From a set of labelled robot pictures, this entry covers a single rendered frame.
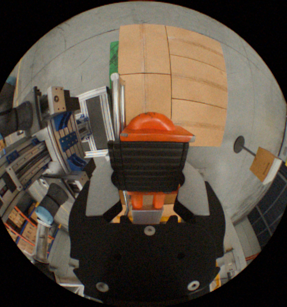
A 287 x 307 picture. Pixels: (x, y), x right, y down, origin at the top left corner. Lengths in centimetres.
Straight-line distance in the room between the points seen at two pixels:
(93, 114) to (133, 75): 69
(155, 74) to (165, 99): 22
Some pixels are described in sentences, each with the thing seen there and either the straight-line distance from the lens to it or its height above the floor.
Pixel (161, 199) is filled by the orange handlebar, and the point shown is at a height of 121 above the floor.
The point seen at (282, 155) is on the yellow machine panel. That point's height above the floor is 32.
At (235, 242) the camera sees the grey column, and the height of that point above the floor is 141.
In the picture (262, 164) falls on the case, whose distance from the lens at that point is 182.
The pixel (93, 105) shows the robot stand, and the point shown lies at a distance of 125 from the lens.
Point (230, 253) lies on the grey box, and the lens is 142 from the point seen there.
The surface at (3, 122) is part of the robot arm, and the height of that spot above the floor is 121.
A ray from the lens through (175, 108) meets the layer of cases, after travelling 81.
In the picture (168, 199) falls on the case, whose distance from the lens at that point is 47.
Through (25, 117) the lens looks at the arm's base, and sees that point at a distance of 57.
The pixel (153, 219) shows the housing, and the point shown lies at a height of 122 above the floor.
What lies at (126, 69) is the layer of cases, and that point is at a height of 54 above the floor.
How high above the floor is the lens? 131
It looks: 63 degrees down
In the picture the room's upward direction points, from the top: 177 degrees counter-clockwise
